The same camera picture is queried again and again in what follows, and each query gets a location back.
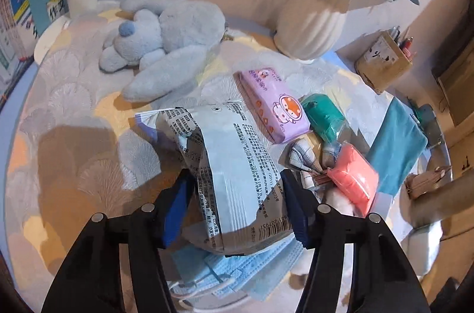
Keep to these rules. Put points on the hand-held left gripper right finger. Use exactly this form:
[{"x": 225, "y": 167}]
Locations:
[{"x": 296, "y": 213}]

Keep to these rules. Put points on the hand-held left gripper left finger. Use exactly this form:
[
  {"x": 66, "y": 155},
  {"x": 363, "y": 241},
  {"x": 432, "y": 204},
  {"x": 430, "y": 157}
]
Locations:
[{"x": 177, "y": 213}]

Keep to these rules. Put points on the grey printed plastic packet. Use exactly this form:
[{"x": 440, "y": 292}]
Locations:
[{"x": 229, "y": 165}]

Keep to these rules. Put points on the coral wrapped soft pack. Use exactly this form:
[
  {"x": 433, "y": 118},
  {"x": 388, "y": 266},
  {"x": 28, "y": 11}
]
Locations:
[{"x": 351, "y": 176}]

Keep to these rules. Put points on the teal wrapped soft pack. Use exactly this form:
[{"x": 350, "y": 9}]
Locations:
[{"x": 324, "y": 116}]

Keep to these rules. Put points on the plaid cloth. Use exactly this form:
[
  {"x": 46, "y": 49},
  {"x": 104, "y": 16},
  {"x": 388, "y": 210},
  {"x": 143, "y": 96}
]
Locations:
[{"x": 301, "y": 157}]

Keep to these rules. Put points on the blue face masks stack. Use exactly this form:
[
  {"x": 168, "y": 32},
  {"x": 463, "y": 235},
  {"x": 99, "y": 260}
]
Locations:
[{"x": 255, "y": 272}]

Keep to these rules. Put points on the purple wet wipes packet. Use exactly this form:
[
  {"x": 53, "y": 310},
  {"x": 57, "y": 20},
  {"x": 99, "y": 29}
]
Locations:
[{"x": 270, "y": 102}]

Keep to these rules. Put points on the teal cloth pouch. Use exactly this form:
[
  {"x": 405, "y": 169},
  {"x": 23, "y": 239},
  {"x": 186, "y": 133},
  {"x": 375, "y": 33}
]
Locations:
[{"x": 396, "y": 146}]

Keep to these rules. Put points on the pink pouch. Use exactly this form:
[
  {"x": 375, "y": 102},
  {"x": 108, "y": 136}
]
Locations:
[{"x": 426, "y": 181}]

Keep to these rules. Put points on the tan pen holder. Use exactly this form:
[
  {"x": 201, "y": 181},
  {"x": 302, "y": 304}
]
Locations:
[{"x": 381, "y": 65}]

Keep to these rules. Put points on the blue plush bunny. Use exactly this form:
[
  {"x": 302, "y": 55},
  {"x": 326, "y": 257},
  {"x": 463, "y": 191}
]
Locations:
[{"x": 174, "y": 28}]

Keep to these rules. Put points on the white ribbed vase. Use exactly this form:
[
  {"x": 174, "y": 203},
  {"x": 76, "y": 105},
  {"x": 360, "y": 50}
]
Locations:
[{"x": 311, "y": 28}]

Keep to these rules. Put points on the bundle of pens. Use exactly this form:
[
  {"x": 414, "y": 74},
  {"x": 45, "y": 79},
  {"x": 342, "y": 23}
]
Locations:
[{"x": 403, "y": 41}]

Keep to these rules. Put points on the white round dish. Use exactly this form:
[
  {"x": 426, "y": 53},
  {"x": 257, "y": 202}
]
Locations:
[{"x": 48, "y": 39}]

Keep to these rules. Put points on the colourful picture book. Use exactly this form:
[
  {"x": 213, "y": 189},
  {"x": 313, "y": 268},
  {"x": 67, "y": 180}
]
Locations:
[{"x": 11, "y": 39}]

